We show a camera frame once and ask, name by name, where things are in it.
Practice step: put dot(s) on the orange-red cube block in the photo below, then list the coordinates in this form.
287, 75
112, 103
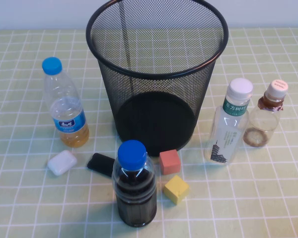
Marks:
170, 162

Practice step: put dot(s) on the brown-neck clear bottle cream cap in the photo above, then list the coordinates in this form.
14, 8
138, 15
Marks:
263, 119

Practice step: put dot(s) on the green checked tablecloth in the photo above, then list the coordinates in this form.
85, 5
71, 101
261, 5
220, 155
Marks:
263, 198

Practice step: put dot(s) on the white-cap bottle with green label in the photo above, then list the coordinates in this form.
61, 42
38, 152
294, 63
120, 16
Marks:
226, 138

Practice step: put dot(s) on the blue-cap bottle with dark liquid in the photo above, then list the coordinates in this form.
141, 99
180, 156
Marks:
135, 198

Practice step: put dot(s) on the white earbud case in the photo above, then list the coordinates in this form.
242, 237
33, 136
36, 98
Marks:
62, 162

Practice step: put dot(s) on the black rounded case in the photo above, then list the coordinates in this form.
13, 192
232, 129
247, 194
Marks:
99, 162

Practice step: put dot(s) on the yellow cube block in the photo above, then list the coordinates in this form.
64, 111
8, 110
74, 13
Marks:
176, 189

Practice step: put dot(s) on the blue-label bottle with yellow liquid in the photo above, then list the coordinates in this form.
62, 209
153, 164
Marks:
67, 116

